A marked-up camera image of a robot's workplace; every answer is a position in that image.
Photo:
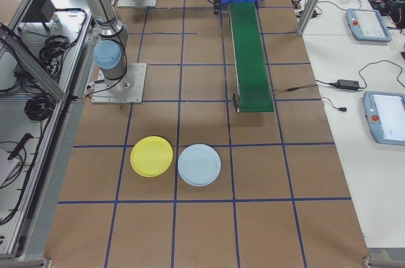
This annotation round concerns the green conveyor belt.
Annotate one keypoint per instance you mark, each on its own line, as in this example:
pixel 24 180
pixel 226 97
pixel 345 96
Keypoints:
pixel 253 59

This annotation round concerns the small black plug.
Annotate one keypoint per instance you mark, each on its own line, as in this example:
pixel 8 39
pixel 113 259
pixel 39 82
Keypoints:
pixel 341 109

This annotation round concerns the black power brick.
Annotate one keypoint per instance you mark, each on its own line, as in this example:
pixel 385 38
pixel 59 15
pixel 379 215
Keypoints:
pixel 313 13

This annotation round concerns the black power adapter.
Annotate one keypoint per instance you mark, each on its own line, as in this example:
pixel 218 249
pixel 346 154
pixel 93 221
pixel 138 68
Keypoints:
pixel 348 83

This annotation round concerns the V-shaped aluminium frame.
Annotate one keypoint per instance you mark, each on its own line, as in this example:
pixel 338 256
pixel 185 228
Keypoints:
pixel 38 70

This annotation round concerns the aluminium profile bar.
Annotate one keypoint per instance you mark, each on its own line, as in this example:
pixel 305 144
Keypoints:
pixel 384 261
pixel 25 262

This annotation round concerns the blue grey teach pendant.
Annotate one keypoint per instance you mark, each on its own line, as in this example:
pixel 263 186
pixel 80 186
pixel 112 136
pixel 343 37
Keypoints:
pixel 368 24
pixel 384 117

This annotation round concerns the dark grey box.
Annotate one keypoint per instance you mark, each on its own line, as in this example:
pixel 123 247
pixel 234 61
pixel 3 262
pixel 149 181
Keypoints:
pixel 42 5

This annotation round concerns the yellow plate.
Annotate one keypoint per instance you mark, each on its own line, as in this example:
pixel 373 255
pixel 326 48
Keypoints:
pixel 152 156

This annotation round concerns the black handheld tool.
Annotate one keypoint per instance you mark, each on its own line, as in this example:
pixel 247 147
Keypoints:
pixel 20 147

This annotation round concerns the light blue plate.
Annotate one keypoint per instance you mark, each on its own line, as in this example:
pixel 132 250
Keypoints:
pixel 199 165

